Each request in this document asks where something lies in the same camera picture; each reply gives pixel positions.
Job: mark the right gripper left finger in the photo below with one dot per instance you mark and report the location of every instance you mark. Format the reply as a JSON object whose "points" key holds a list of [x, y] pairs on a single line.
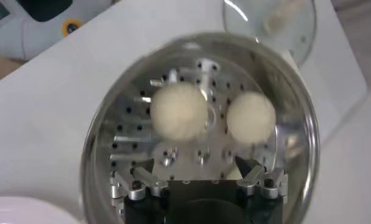
{"points": [[148, 179]]}

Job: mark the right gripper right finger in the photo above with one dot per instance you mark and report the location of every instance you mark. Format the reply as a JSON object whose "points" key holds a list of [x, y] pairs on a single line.
{"points": [[252, 179]]}

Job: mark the stainless steel steamer basket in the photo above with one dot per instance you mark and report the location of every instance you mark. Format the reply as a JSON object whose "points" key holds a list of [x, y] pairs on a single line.
{"points": [[258, 67]]}

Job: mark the round glass lid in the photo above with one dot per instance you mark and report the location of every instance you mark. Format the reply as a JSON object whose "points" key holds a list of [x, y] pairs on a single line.
{"points": [[295, 39]]}

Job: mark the white steamed baozi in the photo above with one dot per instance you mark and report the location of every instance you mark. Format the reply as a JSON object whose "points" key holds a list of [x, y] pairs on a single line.
{"points": [[250, 117], [179, 111]]}

